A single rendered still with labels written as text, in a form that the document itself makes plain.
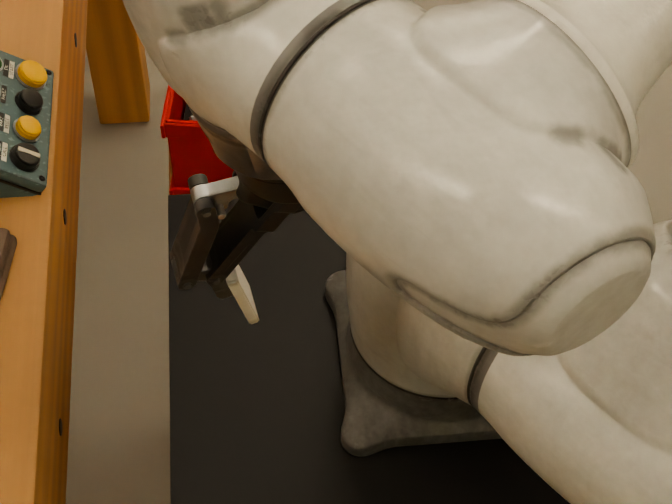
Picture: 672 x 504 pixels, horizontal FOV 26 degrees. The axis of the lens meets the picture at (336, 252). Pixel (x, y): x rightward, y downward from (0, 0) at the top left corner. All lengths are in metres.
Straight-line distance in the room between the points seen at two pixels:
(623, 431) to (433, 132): 0.43
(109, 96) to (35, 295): 1.33
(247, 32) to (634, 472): 0.47
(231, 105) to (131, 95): 1.95
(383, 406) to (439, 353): 0.15
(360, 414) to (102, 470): 1.08
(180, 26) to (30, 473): 0.62
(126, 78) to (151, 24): 1.90
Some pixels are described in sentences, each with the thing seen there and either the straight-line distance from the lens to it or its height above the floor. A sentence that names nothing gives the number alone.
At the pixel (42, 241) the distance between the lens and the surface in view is 1.34.
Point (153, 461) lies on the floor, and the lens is 2.24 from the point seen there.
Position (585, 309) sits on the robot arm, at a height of 1.45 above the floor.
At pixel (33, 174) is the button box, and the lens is 1.37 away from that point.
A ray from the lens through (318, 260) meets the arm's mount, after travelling 1.32.
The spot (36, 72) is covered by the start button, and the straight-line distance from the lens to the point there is 1.44.
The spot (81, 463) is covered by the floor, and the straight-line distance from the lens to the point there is 2.26.
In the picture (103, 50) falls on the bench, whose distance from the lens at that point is 2.53.
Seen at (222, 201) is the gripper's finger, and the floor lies 1.27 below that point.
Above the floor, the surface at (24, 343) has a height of 0.90.
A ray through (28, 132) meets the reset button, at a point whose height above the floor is 0.94.
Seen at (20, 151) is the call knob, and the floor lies 0.94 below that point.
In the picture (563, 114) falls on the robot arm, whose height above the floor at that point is 1.50.
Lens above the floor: 1.94
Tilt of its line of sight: 53 degrees down
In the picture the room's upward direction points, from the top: straight up
